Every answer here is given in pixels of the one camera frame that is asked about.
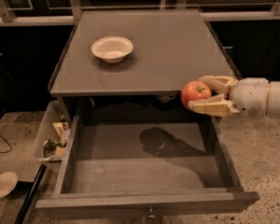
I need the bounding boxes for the red apple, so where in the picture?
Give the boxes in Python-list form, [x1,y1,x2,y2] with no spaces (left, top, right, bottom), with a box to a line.
[181,80,212,109]

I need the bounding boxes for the clear plastic bin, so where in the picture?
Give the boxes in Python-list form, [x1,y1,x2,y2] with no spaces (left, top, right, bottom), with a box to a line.
[34,101,70,173]

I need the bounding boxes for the white bowl on floor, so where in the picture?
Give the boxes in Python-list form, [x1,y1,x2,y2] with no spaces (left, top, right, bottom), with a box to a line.
[0,172,18,198]

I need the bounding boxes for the black cable on floor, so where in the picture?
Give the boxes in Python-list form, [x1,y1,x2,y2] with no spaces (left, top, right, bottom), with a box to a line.
[0,126,13,154]

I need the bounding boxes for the metal drawer knob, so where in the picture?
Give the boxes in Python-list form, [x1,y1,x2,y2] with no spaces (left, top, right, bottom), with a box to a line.
[147,208,156,218]

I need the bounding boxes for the white bowl on cabinet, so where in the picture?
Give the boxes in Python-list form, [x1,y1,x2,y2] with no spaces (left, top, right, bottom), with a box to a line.
[91,36,133,63]

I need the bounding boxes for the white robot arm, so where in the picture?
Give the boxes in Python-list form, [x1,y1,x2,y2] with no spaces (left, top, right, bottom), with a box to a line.
[181,76,280,119]

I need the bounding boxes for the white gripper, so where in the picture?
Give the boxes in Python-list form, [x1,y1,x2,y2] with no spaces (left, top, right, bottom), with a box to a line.
[188,76,269,119]

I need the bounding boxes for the open grey middle drawer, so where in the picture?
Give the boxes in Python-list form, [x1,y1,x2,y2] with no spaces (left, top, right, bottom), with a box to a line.
[36,117,259,219]

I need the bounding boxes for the grey cabinet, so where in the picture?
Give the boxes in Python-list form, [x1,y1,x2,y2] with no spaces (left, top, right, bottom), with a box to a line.
[49,9,241,119]

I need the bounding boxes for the metal railing frame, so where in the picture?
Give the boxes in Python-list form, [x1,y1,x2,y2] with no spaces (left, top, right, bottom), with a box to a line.
[0,0,280,26]

